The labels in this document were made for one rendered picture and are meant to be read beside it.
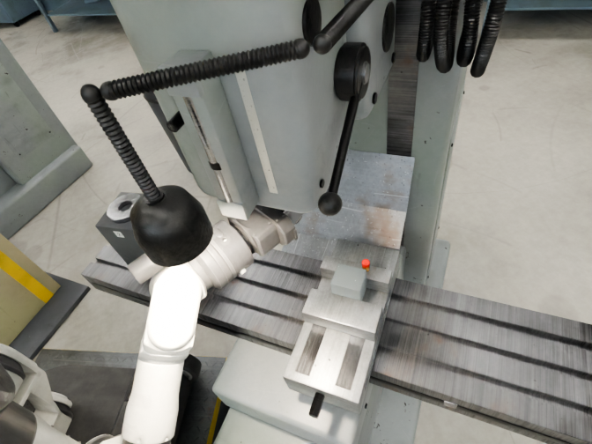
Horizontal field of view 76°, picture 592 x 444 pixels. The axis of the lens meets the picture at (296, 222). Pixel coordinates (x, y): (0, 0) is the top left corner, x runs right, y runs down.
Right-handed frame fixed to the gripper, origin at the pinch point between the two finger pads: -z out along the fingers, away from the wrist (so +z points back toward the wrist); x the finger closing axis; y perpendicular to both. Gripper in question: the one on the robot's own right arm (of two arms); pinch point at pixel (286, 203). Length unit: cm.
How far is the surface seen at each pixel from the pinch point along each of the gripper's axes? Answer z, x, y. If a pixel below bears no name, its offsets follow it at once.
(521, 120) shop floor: -223, 37, 121
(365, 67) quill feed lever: -9.3, -10.1, -23.2
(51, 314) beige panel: 74, 144, 121
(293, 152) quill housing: 4.6, -11.3, -19.4
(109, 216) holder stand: 22.9, 42.1, 13.2
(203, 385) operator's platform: 32, 30, 84
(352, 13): 2.2, -19.0, -34.8
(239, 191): 10.7, -7.0, -15.3
